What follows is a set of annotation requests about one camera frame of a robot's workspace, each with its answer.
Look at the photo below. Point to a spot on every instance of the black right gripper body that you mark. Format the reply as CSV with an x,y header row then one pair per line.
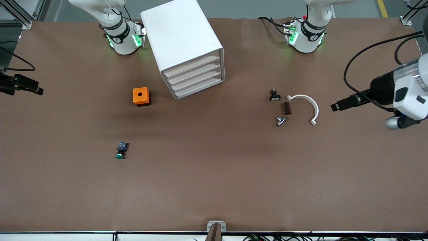
x,y
7,83

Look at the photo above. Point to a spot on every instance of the grey mounting bracket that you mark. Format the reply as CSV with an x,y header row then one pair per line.
x,y
211,226

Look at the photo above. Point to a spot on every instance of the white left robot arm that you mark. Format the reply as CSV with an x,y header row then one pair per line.
x,y
309,43

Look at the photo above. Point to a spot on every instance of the brown vertical post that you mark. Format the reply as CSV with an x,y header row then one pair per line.
x,y
214,234

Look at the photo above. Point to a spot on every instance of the white curved plastic bracket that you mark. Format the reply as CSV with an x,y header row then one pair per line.
x,y
316,110

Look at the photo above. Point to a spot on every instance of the white plastic drawer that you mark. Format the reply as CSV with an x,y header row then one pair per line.
x,y
194,88
194,80
194,72
194,63

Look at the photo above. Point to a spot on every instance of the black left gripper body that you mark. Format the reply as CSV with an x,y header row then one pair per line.
x,y
381,88

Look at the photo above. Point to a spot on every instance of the brown terminal block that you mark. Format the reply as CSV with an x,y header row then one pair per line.
x,y
287,108

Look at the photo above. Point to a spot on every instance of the green mushroom push button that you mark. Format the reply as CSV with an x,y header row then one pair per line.
x,y
121,150

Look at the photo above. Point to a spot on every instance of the black white-capped switch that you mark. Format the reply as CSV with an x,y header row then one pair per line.
x,y
275,97

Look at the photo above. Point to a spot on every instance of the orange push button enclosure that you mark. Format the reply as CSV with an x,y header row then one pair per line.
x,y
140,95

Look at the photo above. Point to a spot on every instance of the brown table cover mat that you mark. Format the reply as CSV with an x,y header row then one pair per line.
x,y
214,174

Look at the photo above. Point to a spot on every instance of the silver key switch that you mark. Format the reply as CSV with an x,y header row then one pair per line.
x,y
281,121

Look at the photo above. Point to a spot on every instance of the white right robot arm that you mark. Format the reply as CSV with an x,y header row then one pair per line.
x,y
123,43

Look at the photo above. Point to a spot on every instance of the white drawer cabinet housing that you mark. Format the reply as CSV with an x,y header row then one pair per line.
x,y
177,30

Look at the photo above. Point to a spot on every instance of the aluminium frame profile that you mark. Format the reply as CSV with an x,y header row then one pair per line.
x,y
26,24
406,21

